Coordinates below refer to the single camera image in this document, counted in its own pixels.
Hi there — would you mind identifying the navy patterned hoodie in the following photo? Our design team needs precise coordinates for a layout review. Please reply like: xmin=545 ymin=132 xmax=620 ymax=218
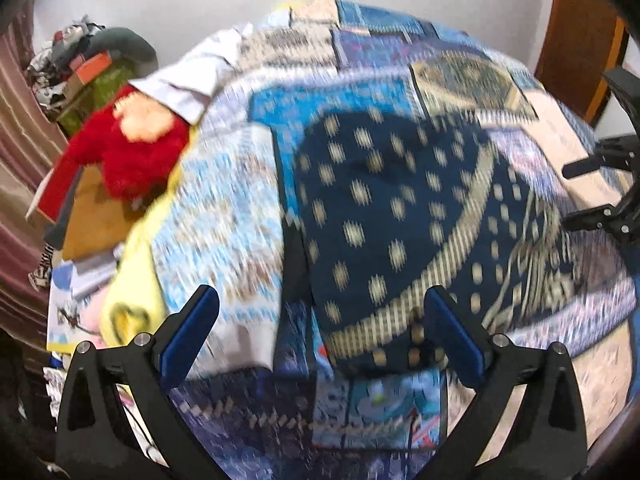
xmin=294 ymin=110 xmax=582 ymax=377

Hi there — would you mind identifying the clutter pile of clothes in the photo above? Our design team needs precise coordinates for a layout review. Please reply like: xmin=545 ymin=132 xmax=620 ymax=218
xmin=26 ymin=16 xmax=158 ymax=116

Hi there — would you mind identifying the blue patchwork bedspread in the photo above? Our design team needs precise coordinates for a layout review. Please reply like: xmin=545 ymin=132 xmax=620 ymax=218
xmin=140 ymin=0 xmax=639 ymax=479

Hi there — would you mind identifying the brown wooden door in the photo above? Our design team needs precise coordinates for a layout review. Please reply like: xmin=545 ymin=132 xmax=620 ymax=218
xmin=535 ymin=0 xmax=629 ymax=126

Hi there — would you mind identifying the red plush toy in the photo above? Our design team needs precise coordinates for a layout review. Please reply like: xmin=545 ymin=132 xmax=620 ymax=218
xmin=37 ymin=84 xmax=190 ymax=221

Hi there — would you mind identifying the striped red gold curtain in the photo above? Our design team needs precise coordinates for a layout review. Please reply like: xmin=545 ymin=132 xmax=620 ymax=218
xmin=1 ymin=0 xmax=66 ymax=352

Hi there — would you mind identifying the green storage box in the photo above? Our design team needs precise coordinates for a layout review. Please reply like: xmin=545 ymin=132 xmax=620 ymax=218
xmin=56 ymin=61 xmax=136 ymax=139

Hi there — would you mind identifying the white sheet on bed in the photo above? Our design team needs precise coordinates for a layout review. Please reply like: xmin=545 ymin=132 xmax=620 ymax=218
xmin=129 ymin=23 xmax=255 ymax=125

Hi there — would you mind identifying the orange box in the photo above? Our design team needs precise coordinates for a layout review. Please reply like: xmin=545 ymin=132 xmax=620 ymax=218
xmin=70 ymin=52 xmax=112 ymax=84

